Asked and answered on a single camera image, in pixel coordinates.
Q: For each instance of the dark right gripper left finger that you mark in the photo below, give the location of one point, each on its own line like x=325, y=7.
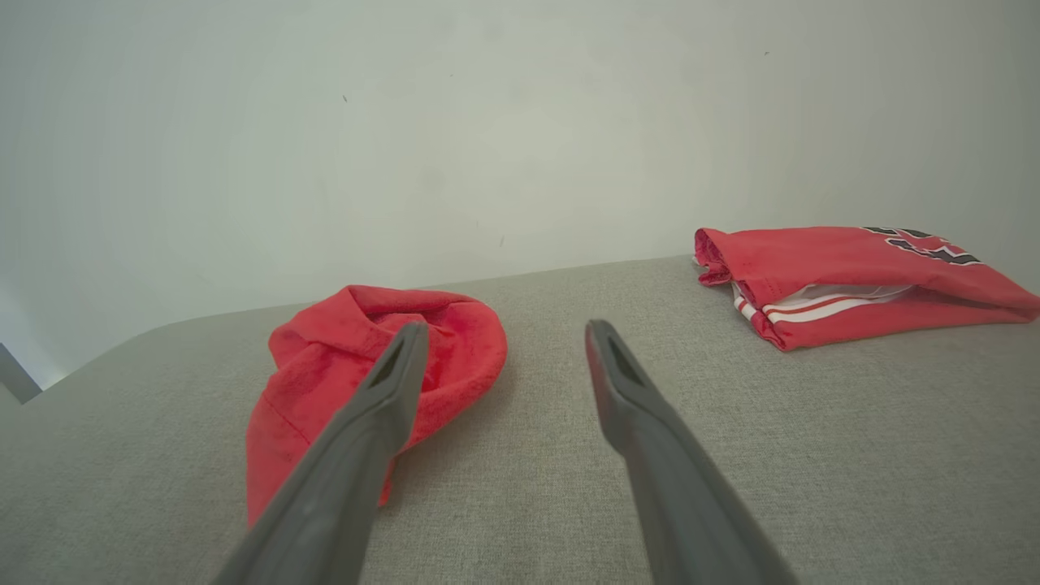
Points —
x=349, y=487

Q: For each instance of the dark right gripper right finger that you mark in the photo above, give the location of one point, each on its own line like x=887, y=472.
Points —
x=674, y=504

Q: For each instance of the red shorts with white trim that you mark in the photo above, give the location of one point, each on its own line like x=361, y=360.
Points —
x=463, y=357

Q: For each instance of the red jersey with white sleeves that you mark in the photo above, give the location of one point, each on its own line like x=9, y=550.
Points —
x=812, y=260

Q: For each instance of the grey fabric sofa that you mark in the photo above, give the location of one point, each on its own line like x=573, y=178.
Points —
x=812, y=455

